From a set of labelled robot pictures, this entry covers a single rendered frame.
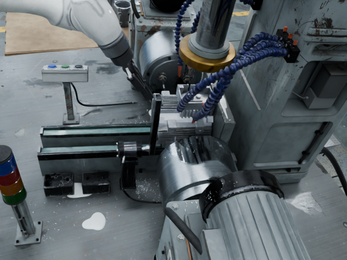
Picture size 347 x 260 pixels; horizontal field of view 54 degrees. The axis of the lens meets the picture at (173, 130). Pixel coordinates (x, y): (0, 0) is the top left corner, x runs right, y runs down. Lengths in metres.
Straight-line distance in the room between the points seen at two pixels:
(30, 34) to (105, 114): 1.93
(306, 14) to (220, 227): 0.57
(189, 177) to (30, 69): 1.16
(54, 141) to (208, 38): 0.71
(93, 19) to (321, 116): 0.78
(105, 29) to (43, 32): 2.40
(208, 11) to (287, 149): 0.60
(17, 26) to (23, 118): 2.00
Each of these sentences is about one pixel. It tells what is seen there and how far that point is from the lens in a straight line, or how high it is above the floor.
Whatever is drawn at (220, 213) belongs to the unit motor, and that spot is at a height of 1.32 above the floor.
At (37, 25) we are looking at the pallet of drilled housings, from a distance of 3.52.
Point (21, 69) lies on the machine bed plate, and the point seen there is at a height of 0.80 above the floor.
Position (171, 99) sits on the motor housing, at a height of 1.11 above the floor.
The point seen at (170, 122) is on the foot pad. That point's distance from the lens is 1.18.
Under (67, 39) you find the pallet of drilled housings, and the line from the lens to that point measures 3.29.
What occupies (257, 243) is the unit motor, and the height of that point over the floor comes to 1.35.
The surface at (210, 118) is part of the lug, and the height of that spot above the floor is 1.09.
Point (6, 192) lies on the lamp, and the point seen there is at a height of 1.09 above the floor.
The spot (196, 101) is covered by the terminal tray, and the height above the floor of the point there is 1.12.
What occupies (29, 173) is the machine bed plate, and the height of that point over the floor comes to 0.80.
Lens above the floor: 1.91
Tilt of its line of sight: 46 degrees down
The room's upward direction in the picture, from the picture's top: 11 degrees clockwise
